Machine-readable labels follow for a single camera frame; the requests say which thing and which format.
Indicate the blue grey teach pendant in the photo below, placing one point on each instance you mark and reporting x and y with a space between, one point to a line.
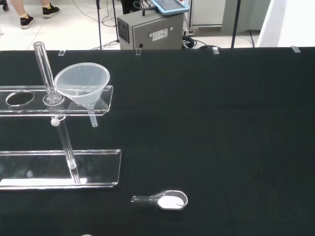
172 7

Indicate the thin black tripod pole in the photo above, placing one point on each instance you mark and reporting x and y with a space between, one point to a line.
115 22
99 27

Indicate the black bench cloth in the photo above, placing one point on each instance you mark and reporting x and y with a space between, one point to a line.
221 137

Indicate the white floor cabinet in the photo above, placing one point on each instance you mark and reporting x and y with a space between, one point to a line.
206 12

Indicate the person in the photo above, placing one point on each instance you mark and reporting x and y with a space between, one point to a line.
25 20

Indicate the clear plastic cloth clip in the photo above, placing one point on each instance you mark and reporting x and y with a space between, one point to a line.
215 50
138 51
295 49
61 52

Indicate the black computer case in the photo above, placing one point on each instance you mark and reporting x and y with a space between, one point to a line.
130 6

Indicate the thick black tripod pole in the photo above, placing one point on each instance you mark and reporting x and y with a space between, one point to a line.
235 24

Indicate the glass weighing funnel with powder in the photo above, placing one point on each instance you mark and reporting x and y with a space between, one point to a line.
169 202

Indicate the white hanging cloth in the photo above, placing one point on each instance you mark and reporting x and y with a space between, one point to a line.
290 22

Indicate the clear acrylic funnel stand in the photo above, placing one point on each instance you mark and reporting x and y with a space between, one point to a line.
98 167

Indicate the grey metal control cabinet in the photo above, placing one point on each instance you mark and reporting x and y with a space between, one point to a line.
157 34

